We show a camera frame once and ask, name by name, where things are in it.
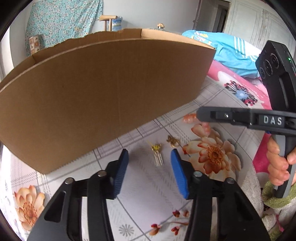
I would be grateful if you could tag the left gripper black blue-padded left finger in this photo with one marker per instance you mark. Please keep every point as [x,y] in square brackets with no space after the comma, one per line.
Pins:
[62,216]

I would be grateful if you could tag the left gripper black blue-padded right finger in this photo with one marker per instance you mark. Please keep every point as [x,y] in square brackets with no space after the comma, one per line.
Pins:
[237,219]

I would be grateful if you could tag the gold butterfly brooch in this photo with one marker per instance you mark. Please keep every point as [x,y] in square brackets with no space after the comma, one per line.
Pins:
[174,142]

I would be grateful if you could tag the gold silver hair clip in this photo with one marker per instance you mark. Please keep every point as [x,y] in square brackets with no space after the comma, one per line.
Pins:
[156,148]

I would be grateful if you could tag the person's right hand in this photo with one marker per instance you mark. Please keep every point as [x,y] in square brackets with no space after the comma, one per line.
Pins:
[278,165]

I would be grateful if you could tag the white fluffy blanket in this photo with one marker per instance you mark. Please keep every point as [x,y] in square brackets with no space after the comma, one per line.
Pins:
[252,189]

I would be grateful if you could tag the green plush toy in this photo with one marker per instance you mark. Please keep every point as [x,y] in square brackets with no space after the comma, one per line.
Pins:
[280,212]

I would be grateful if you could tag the cyan striped shirt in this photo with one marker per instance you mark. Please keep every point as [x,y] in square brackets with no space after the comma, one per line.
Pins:
[233,52]

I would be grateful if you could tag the floral plastic tablecloth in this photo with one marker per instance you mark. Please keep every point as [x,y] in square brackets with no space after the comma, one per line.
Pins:
[149,206]

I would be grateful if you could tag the brown cardboard box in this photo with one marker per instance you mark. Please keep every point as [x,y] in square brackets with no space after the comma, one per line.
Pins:
[66,100]

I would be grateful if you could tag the wooden chair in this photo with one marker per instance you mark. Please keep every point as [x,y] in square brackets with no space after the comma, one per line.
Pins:
[112,23]

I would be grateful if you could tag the patterned gift box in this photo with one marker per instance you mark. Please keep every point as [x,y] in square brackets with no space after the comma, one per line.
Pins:
[36,44]

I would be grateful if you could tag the teal floral cloth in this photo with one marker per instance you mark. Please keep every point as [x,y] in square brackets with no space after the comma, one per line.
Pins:
[57,21]

